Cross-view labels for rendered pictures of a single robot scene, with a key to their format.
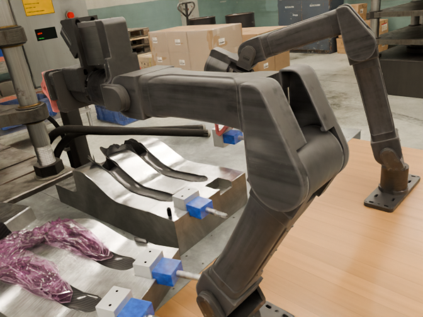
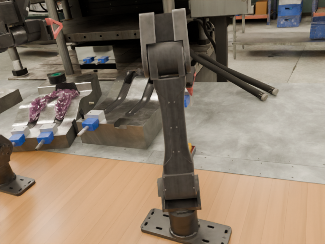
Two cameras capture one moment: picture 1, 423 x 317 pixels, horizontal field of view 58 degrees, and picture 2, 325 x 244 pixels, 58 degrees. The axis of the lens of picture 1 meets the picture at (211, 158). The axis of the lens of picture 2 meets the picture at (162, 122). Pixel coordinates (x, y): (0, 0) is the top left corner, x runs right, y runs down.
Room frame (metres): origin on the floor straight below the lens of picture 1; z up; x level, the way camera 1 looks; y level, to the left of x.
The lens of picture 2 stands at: (0.68, -0.90, 1.33)
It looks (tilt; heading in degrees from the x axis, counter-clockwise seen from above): 27 degrees down; 71
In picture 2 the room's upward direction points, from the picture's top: 8 degrees counter-clockwise
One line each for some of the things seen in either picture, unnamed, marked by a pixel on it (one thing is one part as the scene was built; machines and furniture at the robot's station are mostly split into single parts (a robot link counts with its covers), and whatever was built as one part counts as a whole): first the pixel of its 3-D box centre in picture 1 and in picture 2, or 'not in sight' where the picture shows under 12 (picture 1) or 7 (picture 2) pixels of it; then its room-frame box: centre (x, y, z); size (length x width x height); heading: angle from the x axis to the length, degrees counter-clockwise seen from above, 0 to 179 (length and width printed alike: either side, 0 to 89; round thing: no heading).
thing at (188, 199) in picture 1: (203, 208); (89, 125); (0.73, 0.03, 0.89); 0.13 x 0.05 x 0.05; 48
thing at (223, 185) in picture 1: (219, 190); (124, 126); (0.83, -0.01, 0.87); 0.05 x 0.05 x 0.04; 48
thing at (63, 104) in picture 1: (91, 86); (29, 32); (0.63, 0.18, 1.20); 0.10 x 0.07 x 0.07; 133
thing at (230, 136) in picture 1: (235, 137); (181, 102); (1.02, -0.08, 0.93); 0.13 x 0.05 x 0.05; 48
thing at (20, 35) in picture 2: (111, 84); (13, 34); (0.59, 0.14, 1.21); 0.07 x 0.06 x 0.07; 43
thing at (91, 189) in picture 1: (143, 180); (139, 99); (0.95, 0.19, 0.87); 0.50 x 0.26 x 0.14; 48
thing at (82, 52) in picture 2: not in sight; (114, 49); (1.09, 1.15, 0.87); 0.50 x 0.27 x 0.17; 48
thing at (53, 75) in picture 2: not in sight; (57, 77); (0.67, 0.57, 0.93); 0.08 x 0.08 x 0.04
